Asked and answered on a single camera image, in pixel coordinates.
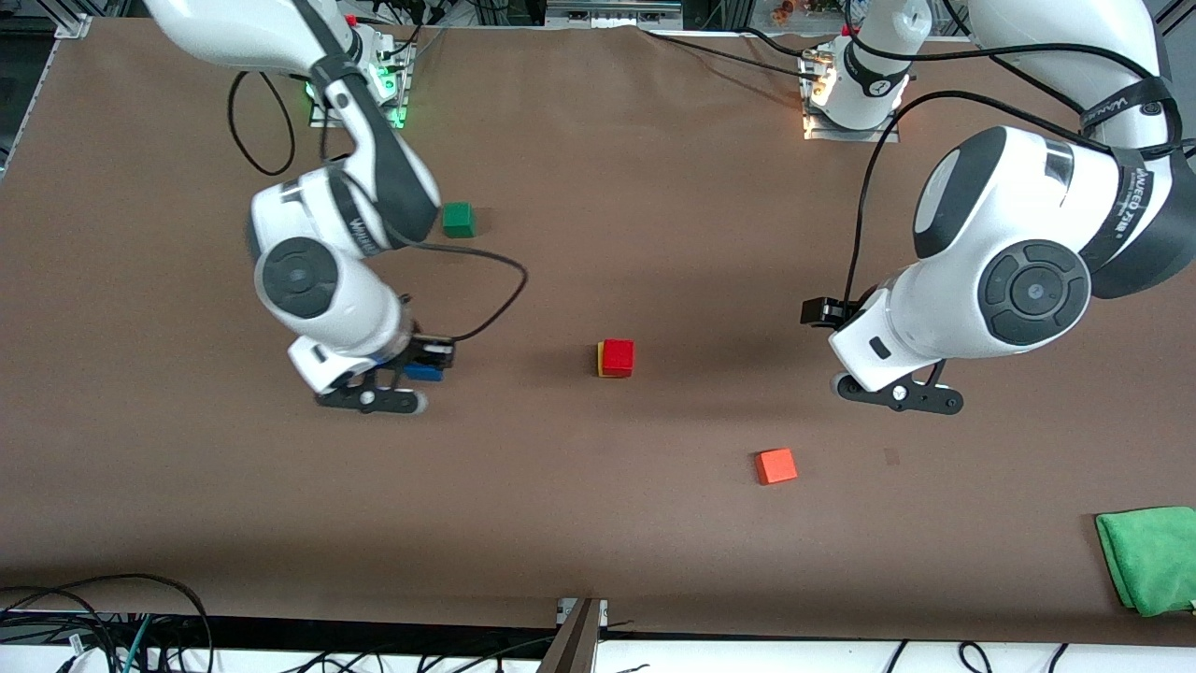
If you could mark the brown table cover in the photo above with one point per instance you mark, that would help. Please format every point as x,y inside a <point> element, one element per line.
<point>598,542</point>

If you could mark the yellow wooden block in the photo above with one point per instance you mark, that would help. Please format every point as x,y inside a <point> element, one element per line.
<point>601,360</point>

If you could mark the aluminium frame profile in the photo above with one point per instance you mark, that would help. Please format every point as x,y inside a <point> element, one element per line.
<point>70,23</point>

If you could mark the grey metal rail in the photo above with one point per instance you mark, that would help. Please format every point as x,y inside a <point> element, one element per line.
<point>612,11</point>

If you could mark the aluminium profile bracket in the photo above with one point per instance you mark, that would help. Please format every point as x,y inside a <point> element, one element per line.
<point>575,645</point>

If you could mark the green folded cloth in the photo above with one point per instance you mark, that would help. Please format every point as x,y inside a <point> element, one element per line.
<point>1154,561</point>

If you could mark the red wooden block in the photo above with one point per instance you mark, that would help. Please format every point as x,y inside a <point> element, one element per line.
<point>617,355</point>

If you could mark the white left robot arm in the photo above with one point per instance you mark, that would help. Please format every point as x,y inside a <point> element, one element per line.
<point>1028,206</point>

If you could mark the orange wooden block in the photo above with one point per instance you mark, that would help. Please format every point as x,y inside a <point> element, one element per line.
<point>775,466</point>

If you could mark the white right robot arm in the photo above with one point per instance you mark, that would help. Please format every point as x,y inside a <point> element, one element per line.
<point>350,308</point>

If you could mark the green wooden block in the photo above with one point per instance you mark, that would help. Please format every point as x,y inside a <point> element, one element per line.
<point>459,221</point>

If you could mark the blue wooden block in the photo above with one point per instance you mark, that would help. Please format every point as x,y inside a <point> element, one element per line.
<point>425,372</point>

